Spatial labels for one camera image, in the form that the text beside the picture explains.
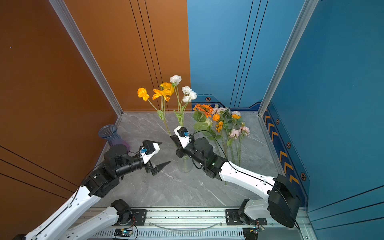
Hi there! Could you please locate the clear ribbed glass vase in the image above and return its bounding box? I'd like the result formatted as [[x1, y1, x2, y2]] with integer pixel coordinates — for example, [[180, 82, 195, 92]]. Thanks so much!
[[178, 155, 193, 173]]

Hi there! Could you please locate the white ranunculus flower stem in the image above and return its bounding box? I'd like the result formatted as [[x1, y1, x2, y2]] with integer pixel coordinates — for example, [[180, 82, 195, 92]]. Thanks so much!
[[170, 75, 197, 127]]

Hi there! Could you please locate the orange poppy flower stem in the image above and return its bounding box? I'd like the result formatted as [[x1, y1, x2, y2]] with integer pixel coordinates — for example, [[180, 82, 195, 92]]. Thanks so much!
[[137, 83, 175, 136]]

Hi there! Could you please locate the orange gerbera flower stem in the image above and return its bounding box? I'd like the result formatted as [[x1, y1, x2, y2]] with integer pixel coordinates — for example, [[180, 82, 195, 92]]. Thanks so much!
[[193, 104, 216, 140]]

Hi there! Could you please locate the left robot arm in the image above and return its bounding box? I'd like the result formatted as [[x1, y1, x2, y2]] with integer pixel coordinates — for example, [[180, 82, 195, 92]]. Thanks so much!
[[14, 140, 167, 240]]

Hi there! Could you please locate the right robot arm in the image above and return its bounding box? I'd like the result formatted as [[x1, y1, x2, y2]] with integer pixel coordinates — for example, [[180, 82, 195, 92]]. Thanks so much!
[[171, 135, 301, 228]]

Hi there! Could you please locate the purple glass vase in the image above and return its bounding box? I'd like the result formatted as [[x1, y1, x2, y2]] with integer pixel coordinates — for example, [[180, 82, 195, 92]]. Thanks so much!
[[98, 125, 130, 150]]

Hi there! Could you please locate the pink rose flower stem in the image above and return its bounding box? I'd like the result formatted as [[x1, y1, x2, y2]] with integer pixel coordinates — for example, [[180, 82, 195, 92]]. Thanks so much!
[[211, 104, 251, 167]]

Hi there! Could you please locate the green circuit board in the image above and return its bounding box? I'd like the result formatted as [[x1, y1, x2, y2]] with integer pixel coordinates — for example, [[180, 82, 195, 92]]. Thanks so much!
[[114, 228, 134, 238]]

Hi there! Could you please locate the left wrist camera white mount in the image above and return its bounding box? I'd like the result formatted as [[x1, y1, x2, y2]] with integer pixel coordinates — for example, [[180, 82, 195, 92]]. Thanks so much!
[[140, 144, 160, 165]]

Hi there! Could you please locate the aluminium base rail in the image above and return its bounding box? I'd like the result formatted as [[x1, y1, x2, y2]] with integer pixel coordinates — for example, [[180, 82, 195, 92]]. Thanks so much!
[[91, 207, 317, 240]]

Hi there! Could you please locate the aluminium corner post left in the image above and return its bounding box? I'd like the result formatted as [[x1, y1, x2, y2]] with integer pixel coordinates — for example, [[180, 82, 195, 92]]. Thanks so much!
[[49, 0, 124, 117]]

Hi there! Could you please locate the aluminium corner post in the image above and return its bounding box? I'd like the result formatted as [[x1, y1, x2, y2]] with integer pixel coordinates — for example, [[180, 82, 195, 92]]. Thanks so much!
[[258, 0, 319, 117], [49, 0, 124, 117]]

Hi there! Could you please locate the aluminium corner post right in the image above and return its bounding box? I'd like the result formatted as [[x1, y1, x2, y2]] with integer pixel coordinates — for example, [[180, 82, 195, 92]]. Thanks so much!
[[258, 0, 319, 117]]

